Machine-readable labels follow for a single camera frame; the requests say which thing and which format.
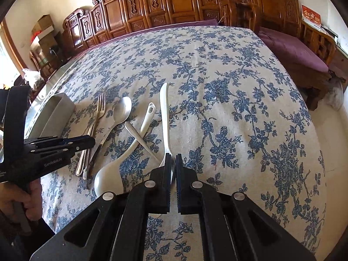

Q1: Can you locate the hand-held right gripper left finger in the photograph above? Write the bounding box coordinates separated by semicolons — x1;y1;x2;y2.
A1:
30;154;174;261

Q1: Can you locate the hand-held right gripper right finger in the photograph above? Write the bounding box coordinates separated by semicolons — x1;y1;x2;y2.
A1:
176;154;318;261

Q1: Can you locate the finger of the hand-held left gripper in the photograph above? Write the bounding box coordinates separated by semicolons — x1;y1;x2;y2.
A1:
23;135;91;146
29;138;96;159

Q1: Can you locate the rectangular metal tray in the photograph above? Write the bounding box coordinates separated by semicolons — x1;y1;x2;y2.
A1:
25;92;75;142

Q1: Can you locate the white ceramic soup spoon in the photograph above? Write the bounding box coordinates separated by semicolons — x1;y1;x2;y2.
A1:
94;102;156;198

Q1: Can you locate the gold metal fork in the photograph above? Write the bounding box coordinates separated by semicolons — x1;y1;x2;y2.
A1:
75;92;107;177

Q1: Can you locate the silver metal spoon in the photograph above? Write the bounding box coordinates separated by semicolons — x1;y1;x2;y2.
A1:
87;97;133;176

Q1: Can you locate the slim metal spoon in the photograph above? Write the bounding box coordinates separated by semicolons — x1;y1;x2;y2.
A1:
124;121;161;164

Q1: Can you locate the person's left hand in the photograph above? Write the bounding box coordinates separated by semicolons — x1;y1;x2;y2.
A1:
0;180;43;223

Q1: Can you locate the clear plastic bag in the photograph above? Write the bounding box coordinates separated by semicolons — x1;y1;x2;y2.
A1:
22;68;44;88

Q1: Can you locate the white cardboard box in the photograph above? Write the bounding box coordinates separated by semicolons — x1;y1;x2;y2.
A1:
30;29;56;45

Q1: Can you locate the blue floral tablecloth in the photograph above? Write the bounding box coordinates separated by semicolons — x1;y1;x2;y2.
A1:
24;25;328;261

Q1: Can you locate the brown cardboard box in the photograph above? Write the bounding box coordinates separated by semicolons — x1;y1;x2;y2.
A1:
32;14;54;35

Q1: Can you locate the carved wooden sofa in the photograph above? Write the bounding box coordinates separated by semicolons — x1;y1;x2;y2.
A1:
62;0;238;61

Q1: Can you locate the purple sofa cushion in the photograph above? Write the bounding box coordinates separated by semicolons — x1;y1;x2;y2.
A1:
148;19;219;30

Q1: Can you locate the purple armchair cushion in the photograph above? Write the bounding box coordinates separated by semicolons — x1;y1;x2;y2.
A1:
258;27;330;73

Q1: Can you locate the white plastic bag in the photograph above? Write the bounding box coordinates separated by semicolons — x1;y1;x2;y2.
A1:
324;81;345;111

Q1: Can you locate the wooden side table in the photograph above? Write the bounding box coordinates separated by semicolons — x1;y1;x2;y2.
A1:
328;27;348;83

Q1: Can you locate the carved wooden armchair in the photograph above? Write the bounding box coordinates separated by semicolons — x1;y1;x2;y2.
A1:
229;0;338;111

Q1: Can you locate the red desk calendar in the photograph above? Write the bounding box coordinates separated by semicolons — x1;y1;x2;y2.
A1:
301;4;322;30

